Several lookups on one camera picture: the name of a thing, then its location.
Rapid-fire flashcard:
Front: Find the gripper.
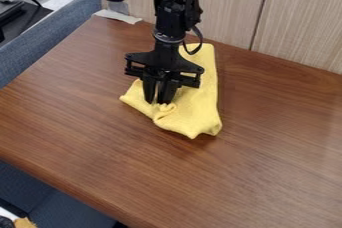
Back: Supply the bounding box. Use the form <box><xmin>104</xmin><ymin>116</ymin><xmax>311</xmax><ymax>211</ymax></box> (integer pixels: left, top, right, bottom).
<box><xmin>122</xmin><ymin>37</ymin><xmax>206</xmax><ymax>105</ymax></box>

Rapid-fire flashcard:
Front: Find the yellow cloth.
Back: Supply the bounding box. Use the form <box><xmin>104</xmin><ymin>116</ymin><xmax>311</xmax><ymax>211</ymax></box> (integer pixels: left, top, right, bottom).
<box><xmin>117</xmin><ymin>42</ymin><xmax>224</xmax><ymax>140</ymax></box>

